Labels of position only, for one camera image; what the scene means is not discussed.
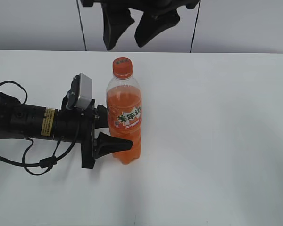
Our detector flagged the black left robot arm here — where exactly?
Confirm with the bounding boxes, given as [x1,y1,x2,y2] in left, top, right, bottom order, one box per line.
[0,92,133,169]

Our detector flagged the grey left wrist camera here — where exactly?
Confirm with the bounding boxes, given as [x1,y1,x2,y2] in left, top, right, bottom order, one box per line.
[66,73,92,110]

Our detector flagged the orange bottle cap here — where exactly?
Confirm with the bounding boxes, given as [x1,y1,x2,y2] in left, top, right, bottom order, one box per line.
[112,57,133,80]

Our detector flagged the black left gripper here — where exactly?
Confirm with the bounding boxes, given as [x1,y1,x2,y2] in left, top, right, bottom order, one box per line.
[54,96,133,169]

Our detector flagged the orange soda bottle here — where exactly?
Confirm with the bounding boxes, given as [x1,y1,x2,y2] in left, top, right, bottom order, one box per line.
[106,71,142,164]

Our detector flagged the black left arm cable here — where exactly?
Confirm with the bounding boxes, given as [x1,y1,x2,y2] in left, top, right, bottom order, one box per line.
[0,81,80,176]

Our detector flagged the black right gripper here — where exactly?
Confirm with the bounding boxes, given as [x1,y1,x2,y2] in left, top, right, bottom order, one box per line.
[81,0,199,50]

